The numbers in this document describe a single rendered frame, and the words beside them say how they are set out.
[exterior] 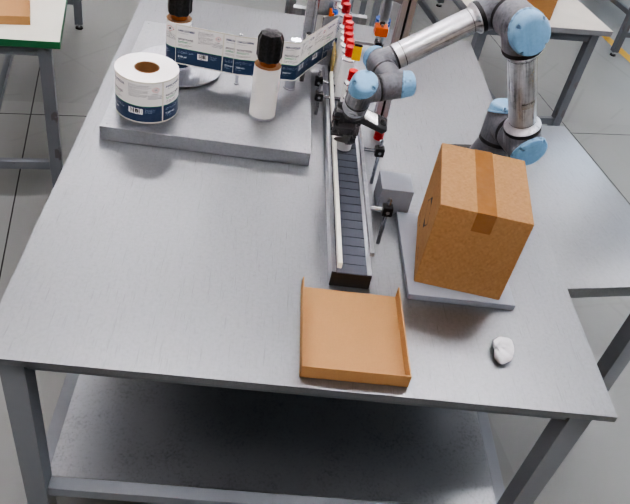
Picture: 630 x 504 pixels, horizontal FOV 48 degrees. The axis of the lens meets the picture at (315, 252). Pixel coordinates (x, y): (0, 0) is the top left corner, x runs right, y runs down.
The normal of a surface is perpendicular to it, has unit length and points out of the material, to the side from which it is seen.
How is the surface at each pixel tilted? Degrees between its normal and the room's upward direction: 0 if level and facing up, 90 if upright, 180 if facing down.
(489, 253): 90
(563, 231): 0
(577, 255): 0
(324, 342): 0
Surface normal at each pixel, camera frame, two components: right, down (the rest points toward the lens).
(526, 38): 0.26, 0.57
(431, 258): -0.15, 0.63
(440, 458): 0.15, -0.74
